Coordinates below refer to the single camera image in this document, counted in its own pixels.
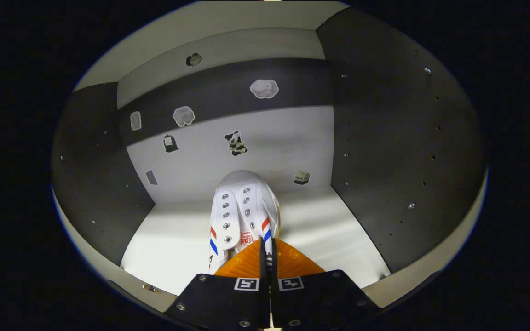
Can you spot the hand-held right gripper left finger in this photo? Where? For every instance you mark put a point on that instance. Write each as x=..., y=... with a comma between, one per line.
x=228, y=301

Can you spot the white cabinet shelf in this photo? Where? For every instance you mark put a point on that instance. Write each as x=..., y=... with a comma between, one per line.
x=200, y=27
x=177, y=239

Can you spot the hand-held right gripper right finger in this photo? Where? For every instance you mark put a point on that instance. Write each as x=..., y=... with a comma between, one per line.
x=315, y=299

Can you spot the grey shoe cabinet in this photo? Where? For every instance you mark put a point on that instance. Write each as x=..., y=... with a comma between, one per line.
x=384, y=138

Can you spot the white canvas shoe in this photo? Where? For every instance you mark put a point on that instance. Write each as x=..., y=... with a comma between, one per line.
x=242, y=202

